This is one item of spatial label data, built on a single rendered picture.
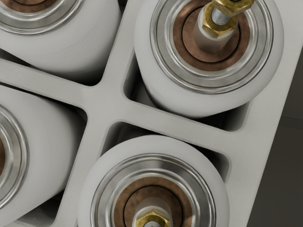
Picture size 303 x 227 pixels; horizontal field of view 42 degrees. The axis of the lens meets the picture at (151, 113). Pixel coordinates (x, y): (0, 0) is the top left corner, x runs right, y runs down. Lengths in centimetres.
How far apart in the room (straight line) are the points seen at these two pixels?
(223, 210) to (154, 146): 6
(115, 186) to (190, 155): 5
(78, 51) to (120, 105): 6
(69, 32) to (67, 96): 8
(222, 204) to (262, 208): 27
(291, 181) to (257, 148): 21
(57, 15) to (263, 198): 35
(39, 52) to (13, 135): 6
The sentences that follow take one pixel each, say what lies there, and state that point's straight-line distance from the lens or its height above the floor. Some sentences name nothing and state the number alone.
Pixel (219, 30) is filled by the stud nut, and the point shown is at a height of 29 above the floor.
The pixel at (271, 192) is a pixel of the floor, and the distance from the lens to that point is 52.
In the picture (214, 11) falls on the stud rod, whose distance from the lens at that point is 20.
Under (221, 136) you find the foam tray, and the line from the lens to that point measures 32.
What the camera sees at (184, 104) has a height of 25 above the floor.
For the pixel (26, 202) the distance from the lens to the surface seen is 26.
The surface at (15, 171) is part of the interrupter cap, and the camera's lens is 26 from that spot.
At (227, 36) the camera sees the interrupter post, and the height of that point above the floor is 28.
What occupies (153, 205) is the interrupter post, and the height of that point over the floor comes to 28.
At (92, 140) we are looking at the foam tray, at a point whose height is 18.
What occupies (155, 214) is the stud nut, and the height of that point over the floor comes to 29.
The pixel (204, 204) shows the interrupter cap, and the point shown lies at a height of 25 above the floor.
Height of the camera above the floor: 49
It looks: 87 degrees down
